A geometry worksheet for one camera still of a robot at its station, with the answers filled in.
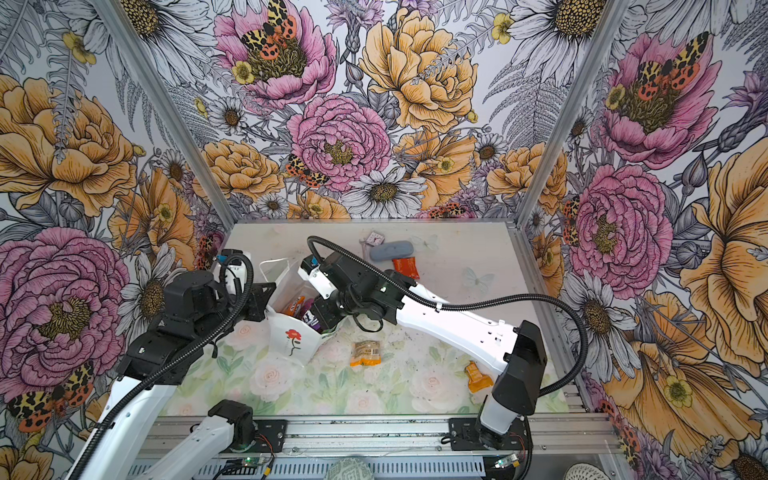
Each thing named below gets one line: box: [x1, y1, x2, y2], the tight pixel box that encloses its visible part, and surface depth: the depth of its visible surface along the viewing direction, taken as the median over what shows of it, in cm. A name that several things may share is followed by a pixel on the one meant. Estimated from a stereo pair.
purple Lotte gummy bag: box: [298, 298, 322, 332], surface depth 70 cm
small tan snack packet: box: [350, 340, 382, 367], surface depth 87 cm
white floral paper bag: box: [260, 258, 348, 365], surface depth 71 cm
